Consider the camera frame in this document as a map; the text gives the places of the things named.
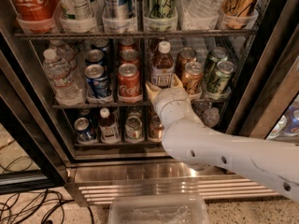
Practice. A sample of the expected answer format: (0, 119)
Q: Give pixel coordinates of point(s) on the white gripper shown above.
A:
(169, 96)

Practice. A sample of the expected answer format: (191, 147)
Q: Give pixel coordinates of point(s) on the brown tea bottle white cap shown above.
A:
(162, 66)

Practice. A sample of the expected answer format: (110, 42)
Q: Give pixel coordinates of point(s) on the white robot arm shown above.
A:
(187, 139)

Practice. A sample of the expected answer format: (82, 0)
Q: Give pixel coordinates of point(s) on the lower shelf copper can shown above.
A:
(156, 128)

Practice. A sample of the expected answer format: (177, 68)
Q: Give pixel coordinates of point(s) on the lower shelf green white can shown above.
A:
(133, 129)

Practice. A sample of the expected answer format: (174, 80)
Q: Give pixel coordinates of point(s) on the lower shelf water bottle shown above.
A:
(208, 114)

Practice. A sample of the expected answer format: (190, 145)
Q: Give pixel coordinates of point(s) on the lower shelf tea bottle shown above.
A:
(108, 127)

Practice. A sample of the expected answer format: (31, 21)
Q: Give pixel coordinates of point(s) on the top shelf green can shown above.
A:
(161, 9)

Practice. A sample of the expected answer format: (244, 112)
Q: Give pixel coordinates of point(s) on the lower shelf blue can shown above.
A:
(84, 130)

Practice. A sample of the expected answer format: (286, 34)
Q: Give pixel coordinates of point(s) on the front clear water bottle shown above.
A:
(64, 78)

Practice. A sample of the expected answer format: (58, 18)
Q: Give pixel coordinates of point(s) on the fridge bottom vent grille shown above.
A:
(208, 188)

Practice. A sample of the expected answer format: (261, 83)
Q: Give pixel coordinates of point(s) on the top shelf Coca-Cola can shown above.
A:
(35, 10)

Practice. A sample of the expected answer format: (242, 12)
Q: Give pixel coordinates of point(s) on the front copper LaCroix can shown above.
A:
(192, 76)

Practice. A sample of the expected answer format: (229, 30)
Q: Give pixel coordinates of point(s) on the copper lacroix can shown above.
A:
(184, 56)
(192, 76)

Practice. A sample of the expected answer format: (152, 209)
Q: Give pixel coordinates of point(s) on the front red Coca-Cola can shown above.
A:
(128, 81)

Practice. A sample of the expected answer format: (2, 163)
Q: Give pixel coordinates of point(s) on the red coca-cola can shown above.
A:
(128, 81)
(129, 56)

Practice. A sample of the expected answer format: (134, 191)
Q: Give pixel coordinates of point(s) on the rear copper LaCroix can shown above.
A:
(184, 56)

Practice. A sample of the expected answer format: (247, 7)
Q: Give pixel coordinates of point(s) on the middle red Coca-Cola can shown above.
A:
(129, 56)

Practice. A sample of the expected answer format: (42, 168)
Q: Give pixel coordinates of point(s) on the front green LaCroix can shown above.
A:
(220, 77)

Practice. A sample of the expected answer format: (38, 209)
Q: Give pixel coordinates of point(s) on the green lacroix can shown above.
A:
(220, 77)
(214, 56)

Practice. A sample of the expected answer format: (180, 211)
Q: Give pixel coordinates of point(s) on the rear green LaCroix can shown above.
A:
(214, 56)

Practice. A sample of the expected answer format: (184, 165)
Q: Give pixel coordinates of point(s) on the front blue soda can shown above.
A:
(98, 81)

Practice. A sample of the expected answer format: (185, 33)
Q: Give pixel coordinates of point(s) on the blue soda can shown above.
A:
(98, 81)
(94, 56)

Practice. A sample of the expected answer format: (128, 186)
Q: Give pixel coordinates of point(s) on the middle blue soda can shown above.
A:
(94, 56)

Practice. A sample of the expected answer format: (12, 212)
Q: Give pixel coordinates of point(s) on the clear plastic bin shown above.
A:
(159, 209)

